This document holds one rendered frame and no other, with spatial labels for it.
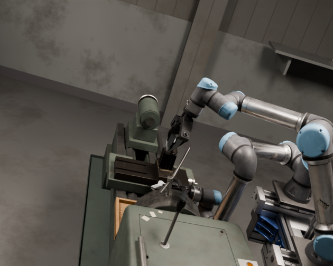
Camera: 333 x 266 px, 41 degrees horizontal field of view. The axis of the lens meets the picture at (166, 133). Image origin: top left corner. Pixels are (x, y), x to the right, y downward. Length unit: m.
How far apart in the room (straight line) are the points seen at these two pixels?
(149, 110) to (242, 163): 0.99
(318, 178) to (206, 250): 0.50
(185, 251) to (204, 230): 0.17
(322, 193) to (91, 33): 4.16
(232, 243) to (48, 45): 4.32
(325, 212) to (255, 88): 3.94
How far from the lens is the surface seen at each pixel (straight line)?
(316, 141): 1.71
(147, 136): 2.97
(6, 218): 3.55
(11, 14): 5.73
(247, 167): 2.08
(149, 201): 1.89
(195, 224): 1.75
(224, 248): 1.70
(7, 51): 5.85
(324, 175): 1.77
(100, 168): 3.29
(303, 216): 2.50
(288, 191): 2.43
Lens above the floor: 2.23
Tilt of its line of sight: 24 degrees down
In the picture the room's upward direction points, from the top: 18 degrees clockwise
